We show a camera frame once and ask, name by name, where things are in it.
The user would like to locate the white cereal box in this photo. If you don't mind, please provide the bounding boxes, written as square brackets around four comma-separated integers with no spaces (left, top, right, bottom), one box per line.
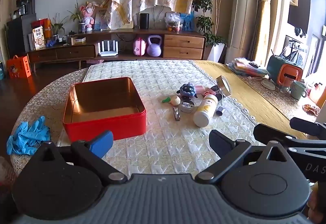
[32,26,46,50]

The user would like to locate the dark mini fridge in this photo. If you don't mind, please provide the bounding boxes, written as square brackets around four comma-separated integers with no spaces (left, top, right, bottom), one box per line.
[6,14,37,61]

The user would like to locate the black coffee machine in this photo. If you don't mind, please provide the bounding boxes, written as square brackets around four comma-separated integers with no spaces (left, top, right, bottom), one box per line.
[14,0,36,17]

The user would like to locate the white plastic bottle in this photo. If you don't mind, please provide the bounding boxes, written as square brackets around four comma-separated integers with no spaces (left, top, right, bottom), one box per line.
[193,94,219,128]

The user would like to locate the pink toy suitcase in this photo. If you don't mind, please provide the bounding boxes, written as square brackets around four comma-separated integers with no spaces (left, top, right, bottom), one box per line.
[133,37,148,56]

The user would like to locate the stack of folders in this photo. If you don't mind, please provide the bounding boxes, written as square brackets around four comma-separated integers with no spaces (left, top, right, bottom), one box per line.
[227,57,269,78]

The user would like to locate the wooden media cabinet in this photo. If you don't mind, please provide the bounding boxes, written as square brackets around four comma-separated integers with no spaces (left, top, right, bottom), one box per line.
[27,29,207,69]

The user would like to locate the blue nitrile gloves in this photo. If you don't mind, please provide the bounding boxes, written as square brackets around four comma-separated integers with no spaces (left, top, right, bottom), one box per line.
[6,116,51,156]

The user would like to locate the leafy potted plant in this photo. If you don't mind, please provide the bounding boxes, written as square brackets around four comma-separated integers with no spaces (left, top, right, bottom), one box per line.
[48,14,67,36]

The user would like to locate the white router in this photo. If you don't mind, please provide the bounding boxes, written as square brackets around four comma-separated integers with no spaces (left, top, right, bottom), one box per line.
[98,40,119,57]

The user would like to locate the yellow tablecloth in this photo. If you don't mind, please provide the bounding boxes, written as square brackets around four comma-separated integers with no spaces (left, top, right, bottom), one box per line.
[190,60,308,140]

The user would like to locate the clear plastic bag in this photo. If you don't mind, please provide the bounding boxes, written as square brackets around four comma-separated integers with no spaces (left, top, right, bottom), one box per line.
[164,12,184,32]

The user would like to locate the beige curtain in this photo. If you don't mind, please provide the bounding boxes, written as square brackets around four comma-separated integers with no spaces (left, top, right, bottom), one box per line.
[248,0,281,61]

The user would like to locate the plant in patterned pot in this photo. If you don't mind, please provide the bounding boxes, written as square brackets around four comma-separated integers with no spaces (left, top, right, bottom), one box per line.
[67,0,87,33]

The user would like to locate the purple kettlebell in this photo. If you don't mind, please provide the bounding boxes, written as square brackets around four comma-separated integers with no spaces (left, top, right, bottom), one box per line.
[146,35,162,57]

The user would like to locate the blue picture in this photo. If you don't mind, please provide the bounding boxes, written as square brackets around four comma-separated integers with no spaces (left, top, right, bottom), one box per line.
[180,12,195,31]

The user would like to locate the light wooden drawer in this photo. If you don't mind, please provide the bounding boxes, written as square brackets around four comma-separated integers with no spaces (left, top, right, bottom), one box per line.
[164,35,205,49]
[163,46,204,59]

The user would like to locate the orange gift bag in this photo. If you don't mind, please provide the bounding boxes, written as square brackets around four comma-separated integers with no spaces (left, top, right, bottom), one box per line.
[6,55,32,79]

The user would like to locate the small glass jar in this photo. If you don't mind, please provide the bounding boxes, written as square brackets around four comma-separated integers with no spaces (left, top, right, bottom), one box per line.
[180,100,195,114]

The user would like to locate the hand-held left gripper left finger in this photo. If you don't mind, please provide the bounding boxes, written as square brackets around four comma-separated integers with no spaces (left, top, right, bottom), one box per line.
[33,130,128,185]

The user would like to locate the dark wooden drawer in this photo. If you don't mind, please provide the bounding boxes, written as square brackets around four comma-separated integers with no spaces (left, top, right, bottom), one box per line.
[56,46,96,59]
[28,49,58,63]

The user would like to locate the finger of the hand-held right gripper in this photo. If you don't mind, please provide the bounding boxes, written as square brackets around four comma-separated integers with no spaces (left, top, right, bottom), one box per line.
[290,117,326,138]
[253,123,326,156]

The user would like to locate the red tin box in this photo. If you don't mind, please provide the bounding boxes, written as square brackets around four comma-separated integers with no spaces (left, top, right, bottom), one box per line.
[62,77,147,142]

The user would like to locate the purple-blue monster toy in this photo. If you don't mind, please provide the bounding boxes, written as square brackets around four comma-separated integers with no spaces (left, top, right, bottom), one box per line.
[177,82,198,100]

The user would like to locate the pink doll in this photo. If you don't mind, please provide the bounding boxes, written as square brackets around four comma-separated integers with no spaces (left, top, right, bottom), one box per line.
[79,1,101,31]

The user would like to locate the green mug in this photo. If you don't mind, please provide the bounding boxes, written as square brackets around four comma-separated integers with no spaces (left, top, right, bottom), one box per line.
[290,81,308,100]

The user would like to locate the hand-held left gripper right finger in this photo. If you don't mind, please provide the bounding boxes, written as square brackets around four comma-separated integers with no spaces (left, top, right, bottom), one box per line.
[195,129,293,185]

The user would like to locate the brown scrunchie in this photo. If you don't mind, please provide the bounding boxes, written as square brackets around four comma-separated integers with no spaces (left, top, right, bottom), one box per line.
[303,104,321,115]

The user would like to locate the red gift box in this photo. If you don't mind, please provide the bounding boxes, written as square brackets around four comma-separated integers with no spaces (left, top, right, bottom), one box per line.
[31,18,51,43]

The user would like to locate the black cylinder speaker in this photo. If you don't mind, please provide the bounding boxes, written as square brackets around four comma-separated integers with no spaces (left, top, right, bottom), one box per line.
[140,13,150,29]

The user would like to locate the white planter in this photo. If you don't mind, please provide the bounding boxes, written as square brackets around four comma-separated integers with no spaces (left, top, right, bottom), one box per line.
[207,43,226,63]

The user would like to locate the round coaster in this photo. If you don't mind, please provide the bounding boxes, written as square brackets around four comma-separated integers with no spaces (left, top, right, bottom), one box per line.
[261,80,277,90]

